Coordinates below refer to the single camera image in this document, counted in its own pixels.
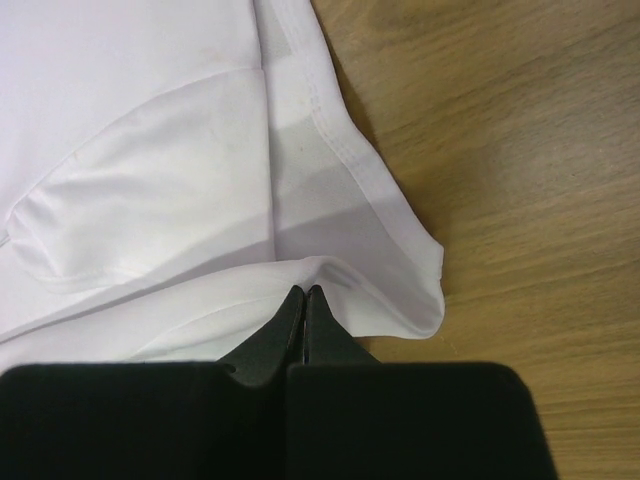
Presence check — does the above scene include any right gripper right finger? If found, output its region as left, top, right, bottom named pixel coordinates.
left=287, top=287, right=557, bottom=479

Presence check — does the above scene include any white t shirt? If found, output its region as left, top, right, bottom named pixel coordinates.
left=1, top=1, right=445, bottom=370

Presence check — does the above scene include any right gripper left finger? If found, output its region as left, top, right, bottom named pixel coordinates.
left=1, top=287, right=303, bottom=479

